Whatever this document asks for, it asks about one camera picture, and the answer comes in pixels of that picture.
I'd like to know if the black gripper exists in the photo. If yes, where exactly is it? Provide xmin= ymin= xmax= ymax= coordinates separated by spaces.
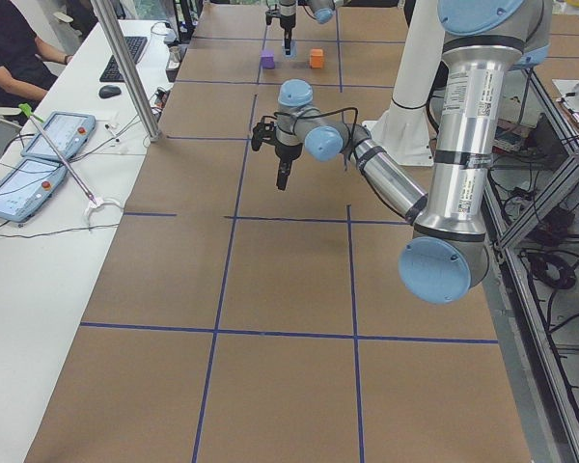
xmin=265 ymin=0 xmax=297 ymax=50
xmin=251 ymin=116 xmax=302 ymax=190

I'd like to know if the light blue foam block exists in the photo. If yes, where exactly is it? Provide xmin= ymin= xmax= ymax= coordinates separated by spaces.
xmin=282 ymin=41 xmax=296 ymax=60

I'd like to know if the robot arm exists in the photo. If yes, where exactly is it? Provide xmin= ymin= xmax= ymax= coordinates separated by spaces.
xmin=251 ymin=1 xmax=552 ymax=304
xmin=265 ymin=0 xmax=347 ymax=56

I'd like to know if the purple foam block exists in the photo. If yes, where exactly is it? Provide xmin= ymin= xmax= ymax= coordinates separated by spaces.
xmin=261 ymin=49 xmax=276 ymax=69

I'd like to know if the orange foam block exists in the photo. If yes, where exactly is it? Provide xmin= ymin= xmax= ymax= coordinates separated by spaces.
xmin=309 ymin=48 xmax=325 ymax=69

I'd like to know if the metal cup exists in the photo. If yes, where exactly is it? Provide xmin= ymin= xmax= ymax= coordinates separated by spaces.
xmin=168 ymin=45 xmax=181 ymax=63

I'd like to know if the black keyboard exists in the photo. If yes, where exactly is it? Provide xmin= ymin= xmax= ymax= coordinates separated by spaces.
xmin=98 ymin=36 xmax=149 ymax=83

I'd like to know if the black computer mouse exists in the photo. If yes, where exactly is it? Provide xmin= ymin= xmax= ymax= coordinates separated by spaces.
xmin=98 ymin=85 xmax=122 ymax=99

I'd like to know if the upper teach pendant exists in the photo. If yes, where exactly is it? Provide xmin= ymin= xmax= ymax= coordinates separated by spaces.
xmin=21 ymin=111 xmax=97 ymax=161

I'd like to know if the teach pendant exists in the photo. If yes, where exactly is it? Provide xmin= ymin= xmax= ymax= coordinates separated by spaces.
xmin=0 ymin=157 xmax=67 ymax=223
xmin=21 ymin=111 xmax=97 ymax=161

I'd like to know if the long metal rod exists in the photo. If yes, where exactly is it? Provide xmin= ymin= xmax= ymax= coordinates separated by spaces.
xmin=18 ymin=103 xmax=99 ymax=208

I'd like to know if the lower teach pendant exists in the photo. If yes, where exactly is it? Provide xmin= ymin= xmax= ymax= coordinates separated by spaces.
xmin=0 ymin=157 xmax=67 ymax=223

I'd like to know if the seated person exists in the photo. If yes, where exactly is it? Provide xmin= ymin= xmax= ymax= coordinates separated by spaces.
xmin=0 ymin=1 xmax=73 ymax=108

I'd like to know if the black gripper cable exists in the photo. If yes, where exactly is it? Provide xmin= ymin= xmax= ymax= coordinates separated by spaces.
xmin=262 ymin=106 xmax=361 ymax=170

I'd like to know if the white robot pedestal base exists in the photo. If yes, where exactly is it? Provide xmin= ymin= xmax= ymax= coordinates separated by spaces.
xmin=366 ymin=0 xmax=445 ymax=166

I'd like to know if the aluminium frame post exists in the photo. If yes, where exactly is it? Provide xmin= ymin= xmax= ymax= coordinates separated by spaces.
xmin=91 ymin=0 xmax=161 ymax=143

